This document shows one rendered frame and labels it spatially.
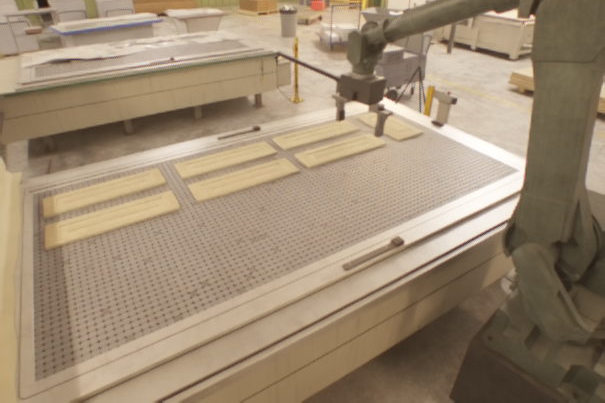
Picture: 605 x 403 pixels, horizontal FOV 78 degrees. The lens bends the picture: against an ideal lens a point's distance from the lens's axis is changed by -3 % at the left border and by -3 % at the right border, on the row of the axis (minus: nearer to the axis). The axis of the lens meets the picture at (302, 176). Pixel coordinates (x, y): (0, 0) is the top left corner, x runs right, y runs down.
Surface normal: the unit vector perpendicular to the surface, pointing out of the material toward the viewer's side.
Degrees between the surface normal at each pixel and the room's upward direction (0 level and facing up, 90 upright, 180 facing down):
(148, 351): 0
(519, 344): 90
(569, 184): 90
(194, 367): 0
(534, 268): 90
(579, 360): 0
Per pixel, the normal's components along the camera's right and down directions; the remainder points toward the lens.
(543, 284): -0.75, 0.34
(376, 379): 0.00, -0.86
